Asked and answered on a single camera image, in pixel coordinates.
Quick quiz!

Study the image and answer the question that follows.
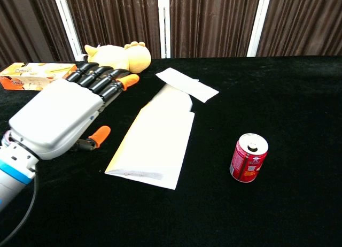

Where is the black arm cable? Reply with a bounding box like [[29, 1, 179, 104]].
[[0, 174, 38, 246]]

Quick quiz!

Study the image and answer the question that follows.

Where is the white long paper strip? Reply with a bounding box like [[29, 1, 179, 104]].
[[155, 67, 220, 104]]

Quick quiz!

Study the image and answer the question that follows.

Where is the orange biscuit box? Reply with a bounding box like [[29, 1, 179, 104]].
[[0, 62, 79, 91]]

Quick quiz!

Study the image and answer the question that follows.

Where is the large white paper sheet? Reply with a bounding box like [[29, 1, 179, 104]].
[[104, 83, 196, 190]]

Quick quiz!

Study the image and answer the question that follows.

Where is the red drink can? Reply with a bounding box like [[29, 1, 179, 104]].
[[229, 132, 269, 184]]

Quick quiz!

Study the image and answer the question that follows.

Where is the yellow plush toy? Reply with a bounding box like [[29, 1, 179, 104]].
[[83, 41, 152, 74]]

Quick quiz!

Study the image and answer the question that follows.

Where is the brown curtain panel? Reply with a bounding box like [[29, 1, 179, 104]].
[[169, 0, 262, 58], [63, 0, 162, 59], [256, 0, 342, 57], [0, 0, 75, 69]]

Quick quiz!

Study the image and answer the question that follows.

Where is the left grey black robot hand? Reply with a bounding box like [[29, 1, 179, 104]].
[[7, 61, 141, 161]]

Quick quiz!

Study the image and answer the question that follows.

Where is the black tablecloth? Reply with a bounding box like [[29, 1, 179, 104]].
[[0, 55, 342, 247]]

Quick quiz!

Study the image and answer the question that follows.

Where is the white screen frame post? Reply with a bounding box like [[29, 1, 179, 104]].
[[51, 0, 84, 61], [157, 0, 172, 59], [246, 0, 274, 58]]

